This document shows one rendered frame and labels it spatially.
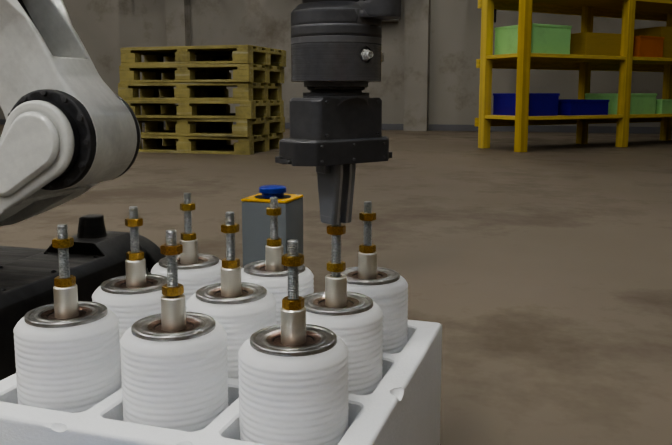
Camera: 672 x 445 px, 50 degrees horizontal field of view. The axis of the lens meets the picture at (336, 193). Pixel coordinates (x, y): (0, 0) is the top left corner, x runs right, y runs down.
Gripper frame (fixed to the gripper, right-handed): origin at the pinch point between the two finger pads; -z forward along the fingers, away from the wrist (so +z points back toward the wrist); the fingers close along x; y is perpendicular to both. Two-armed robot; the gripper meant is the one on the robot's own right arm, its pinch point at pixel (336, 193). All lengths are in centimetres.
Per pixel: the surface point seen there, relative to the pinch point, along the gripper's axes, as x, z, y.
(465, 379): -43, -37, -19
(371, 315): -1.0, -11.8, 4.3
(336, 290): 0.6, -9.7, 0.9
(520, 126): -438, -15, -305
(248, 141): -255, -26, -421
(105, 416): 22.2, -19.1, -5.7
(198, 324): 14.4, -11.3, -2.4
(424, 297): -73, -36, -57
